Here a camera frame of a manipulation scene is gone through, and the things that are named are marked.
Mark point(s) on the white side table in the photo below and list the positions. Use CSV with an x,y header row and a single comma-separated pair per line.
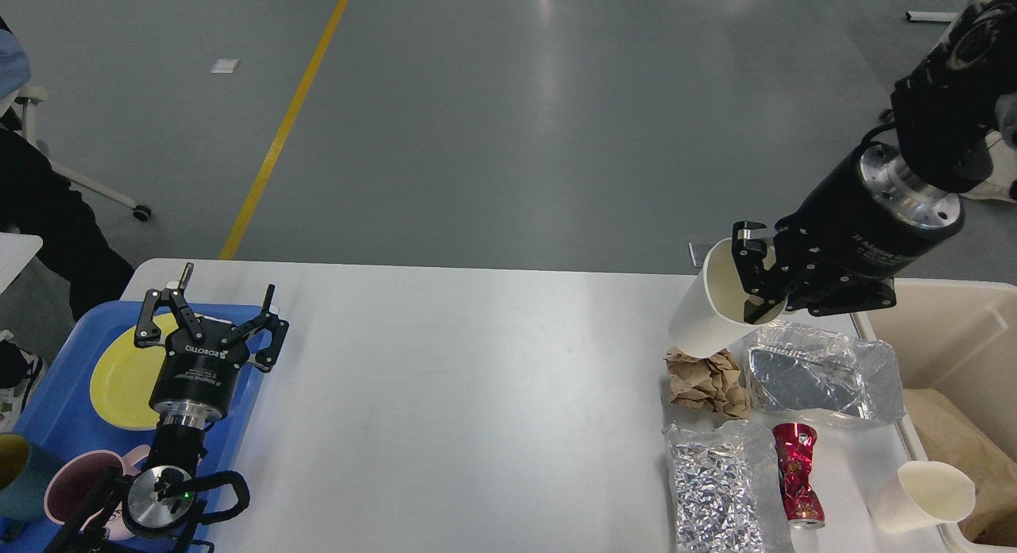
x,y
16,252

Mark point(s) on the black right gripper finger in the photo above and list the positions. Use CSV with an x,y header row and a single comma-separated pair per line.
x,y
769,271
837,297

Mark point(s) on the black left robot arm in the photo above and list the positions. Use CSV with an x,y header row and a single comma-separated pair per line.
x,y
168,498

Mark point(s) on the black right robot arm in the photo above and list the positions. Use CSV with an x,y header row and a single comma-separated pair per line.
x,y
962,91

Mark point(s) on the pink HOME mug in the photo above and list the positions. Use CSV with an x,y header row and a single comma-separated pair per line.
x,y
68,490

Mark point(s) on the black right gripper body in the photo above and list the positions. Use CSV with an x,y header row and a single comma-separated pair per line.
x,y
867,220

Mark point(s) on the yellow plastic plate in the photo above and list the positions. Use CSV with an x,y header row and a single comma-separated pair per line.
x,y
123,381

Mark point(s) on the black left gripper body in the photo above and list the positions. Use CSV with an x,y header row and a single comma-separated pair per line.
x,y
197,383

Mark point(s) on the beige plastic bin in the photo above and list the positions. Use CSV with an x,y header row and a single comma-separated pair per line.
x,y
957,338

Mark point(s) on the crushed red can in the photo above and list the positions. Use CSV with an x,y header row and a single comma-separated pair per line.
x,y
794,446

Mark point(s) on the left floor plate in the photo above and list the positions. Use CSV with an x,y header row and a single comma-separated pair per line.
x,y
698,252

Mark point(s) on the person in black trousers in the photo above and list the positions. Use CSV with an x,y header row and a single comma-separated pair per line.
x,y
38,201

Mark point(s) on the foil front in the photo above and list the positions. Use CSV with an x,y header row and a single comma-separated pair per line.
x,y
725,489

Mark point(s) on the brown paper in bin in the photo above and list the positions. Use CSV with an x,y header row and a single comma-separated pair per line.
x,y
950,437

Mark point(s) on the crumpled brown paper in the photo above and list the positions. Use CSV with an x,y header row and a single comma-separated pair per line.
x,y
707,384

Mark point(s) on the teal cup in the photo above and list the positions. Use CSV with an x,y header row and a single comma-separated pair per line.
x,y
26,470

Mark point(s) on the white paper cup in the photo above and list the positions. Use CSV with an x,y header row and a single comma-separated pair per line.
x,y
710,315
921,494

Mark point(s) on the foil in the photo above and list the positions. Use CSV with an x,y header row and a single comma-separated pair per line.
x,y
725,489
822,376

